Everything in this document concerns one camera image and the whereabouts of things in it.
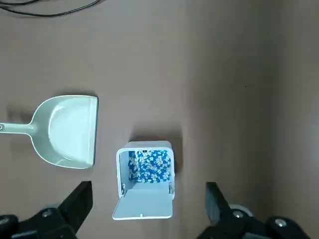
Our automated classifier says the black cable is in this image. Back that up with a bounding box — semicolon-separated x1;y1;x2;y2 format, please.
0;0;106;18

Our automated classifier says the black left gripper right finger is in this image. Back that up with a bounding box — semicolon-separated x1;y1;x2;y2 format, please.
199;181;313;239

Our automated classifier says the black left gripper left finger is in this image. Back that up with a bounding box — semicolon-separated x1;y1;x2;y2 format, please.
0;181;94;239

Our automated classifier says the blue white capsule pile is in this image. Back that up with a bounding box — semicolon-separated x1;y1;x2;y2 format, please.
128;149;171;184

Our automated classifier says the pale green plastic dustpan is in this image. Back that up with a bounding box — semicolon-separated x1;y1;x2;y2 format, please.
0;95;100;170

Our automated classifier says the white flip-lid trash can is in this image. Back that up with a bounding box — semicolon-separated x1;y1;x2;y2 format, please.
112;140;176;221

